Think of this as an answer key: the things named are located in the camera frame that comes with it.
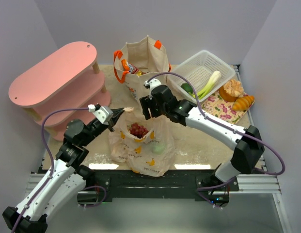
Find pink three tier shelf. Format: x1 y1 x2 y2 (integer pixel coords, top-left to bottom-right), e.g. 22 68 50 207
8 41 111 141

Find black base mount frame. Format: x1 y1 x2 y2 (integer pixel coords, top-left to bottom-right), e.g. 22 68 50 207
37 167 265 203

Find orange yellow snack bag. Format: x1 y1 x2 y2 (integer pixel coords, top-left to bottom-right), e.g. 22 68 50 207
121 59 144 76

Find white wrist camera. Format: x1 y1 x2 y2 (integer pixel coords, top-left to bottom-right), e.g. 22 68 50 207
143 78 162 99
88 104 113 125

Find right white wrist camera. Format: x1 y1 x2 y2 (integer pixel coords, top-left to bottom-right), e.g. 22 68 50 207
143 78 162 99

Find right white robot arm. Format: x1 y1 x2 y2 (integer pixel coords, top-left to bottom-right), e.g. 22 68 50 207
140 83 264 188

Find green celery stalks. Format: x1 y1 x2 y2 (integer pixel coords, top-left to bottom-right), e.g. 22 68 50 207
197 70 222 100

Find white plastic basket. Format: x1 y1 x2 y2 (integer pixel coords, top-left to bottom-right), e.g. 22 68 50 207
172 50 236 103

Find pink grape bunch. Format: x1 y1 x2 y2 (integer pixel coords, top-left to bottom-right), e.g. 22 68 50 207
129 123 148 138

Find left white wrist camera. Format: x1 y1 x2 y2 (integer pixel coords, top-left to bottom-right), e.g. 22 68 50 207
88 104 113 125

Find floral pattern tray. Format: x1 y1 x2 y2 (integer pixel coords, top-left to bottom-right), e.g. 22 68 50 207
201 90 254 124

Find orange frosted muffin toy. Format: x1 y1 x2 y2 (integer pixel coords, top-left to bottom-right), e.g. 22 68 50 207
219 79 244 102

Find orange banana print plastic bag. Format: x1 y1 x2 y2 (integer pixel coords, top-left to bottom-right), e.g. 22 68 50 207
109 107 175 177

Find green watermelon ball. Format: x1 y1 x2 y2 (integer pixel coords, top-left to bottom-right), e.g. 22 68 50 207
151 142 166 154

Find canvas tote bag orange handles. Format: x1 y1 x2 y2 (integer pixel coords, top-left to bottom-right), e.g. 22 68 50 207
113 36 171 101

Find orange bread toy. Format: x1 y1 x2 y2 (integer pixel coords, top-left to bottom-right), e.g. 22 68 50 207
232 96 254 111

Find dark green lime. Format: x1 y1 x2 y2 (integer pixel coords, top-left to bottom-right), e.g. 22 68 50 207
181 83 193 95

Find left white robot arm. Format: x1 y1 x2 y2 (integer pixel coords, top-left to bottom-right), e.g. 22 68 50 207
2 104 125 233

